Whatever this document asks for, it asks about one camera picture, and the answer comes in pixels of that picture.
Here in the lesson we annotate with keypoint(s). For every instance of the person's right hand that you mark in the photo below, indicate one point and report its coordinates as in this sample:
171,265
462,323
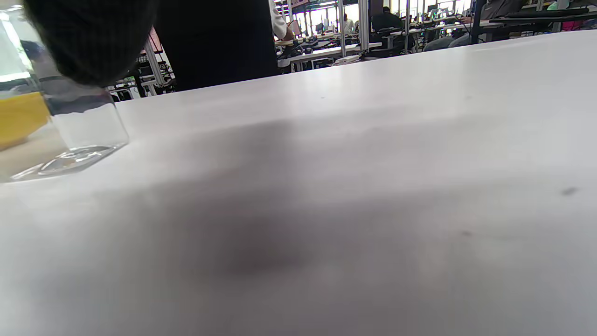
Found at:
93,42

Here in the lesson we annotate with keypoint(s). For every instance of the clear coffee jar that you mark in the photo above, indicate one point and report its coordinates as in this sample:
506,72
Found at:
88,126

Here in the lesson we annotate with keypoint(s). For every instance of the yellow bowl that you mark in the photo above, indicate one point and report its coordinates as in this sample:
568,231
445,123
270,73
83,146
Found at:
18,116

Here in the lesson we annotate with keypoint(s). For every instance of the white background desk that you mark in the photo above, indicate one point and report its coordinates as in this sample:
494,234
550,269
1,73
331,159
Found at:
326,52

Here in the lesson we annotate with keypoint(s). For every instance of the black background desk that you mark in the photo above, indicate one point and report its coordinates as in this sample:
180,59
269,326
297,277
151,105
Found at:
541,17

